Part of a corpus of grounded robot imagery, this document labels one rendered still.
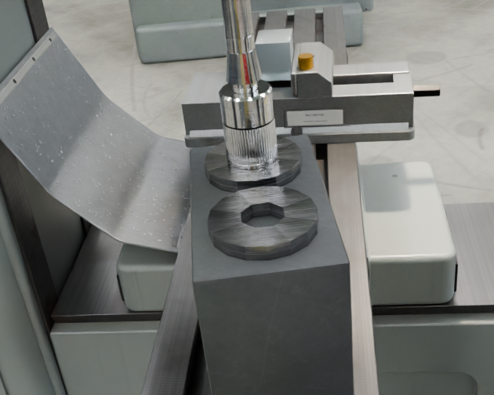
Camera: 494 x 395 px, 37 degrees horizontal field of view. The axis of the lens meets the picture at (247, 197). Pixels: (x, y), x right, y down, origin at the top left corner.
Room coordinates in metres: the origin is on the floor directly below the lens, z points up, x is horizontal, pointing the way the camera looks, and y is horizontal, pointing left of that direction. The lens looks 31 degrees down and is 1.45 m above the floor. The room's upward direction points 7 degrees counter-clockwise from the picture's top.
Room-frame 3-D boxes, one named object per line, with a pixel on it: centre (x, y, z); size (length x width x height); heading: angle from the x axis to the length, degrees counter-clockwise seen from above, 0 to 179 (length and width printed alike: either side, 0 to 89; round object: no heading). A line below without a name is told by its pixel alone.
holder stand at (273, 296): (0.56, -0.01, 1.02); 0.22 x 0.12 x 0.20; 1
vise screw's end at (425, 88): (1.04, -0.29, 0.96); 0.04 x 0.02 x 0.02; 80
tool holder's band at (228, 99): (0.61, -0.01, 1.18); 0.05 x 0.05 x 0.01
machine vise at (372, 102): (1.07, -0.10, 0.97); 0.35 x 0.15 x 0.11; 80
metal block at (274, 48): (1.08, -0.07, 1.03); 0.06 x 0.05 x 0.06; 170
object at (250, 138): (0.61, -0.01, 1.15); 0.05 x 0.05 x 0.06
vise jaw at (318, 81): (1.07, -0.12, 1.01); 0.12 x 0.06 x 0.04; 170
